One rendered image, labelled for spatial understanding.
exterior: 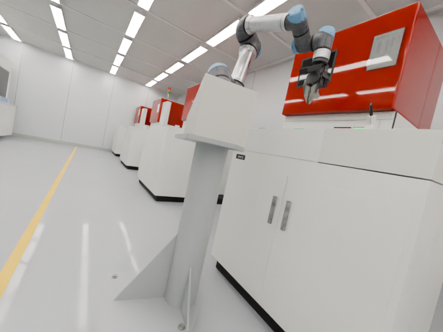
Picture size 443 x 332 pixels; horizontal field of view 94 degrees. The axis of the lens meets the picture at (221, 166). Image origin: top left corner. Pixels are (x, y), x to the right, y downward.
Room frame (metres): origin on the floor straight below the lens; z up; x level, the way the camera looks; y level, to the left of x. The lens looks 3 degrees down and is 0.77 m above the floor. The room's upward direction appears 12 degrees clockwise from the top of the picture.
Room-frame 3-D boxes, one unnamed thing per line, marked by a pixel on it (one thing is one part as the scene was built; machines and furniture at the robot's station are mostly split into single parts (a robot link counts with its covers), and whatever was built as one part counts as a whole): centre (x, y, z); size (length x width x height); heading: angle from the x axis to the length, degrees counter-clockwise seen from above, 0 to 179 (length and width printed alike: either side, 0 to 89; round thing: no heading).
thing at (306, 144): (1.14, -0.28, 0.89); 0.55 x 0.09 x 0.14; 34
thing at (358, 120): (1.57, -0.70, 1.02); 0.81 x 0.03 x 0.40; 34
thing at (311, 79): (1.04, -0.37, 1.25); 0.09 x 0.08 x 0.12; 124
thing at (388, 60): (1.74, -0.96, 1.52); 0.81 x 0.75 x 0.60; 34
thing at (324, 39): (1.04, -0.36, 1.40); 0.09 x 0.08 x 0.11; 50
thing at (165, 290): (0.97, 0.16, 0.41); 0.51 x 0.44 x 0.82; 113
